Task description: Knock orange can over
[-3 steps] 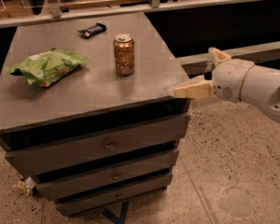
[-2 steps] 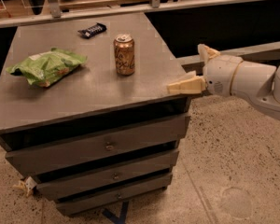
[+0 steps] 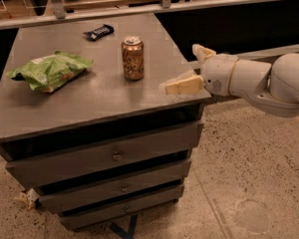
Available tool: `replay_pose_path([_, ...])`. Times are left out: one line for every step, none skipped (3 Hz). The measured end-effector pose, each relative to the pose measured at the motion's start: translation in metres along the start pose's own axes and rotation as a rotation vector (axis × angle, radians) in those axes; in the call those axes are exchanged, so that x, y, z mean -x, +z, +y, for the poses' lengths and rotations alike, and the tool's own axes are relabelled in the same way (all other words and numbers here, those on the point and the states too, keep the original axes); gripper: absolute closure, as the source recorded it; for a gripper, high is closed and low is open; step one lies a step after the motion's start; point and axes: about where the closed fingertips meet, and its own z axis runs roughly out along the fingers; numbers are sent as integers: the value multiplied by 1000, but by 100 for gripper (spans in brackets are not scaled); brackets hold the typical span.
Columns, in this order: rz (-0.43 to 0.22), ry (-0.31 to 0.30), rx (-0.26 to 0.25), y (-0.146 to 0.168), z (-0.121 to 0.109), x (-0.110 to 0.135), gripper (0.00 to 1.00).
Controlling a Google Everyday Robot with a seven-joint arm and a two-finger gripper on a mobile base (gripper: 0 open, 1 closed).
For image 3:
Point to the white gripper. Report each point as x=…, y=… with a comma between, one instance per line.
x=217, y=73

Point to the orange soda can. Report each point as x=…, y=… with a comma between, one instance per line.
x=133, y=58

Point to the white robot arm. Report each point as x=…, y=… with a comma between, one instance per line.
x=271, y=88

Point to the top grey drawer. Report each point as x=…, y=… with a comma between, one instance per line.
x=57, y=167

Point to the grey drawer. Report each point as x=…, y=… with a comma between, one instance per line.
x=122, y=208
x=96, y=192
x=57, y=167

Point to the dark candy bar wrapper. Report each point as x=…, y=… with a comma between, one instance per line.
x=99, y=33

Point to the middle grey drawer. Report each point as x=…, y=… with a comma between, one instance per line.
x=96, y=192

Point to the grey drawer cabinet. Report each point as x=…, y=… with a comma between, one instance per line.
x=97, y=107

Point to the green chip bag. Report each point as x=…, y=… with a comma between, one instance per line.
x=50, y=73

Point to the bottom grey drawer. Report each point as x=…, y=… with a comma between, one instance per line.
x=122, y=208

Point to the crumpled paper scrap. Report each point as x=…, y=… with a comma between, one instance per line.
x=29, y=197

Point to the metal railing frame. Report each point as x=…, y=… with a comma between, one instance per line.
x=236, y=26

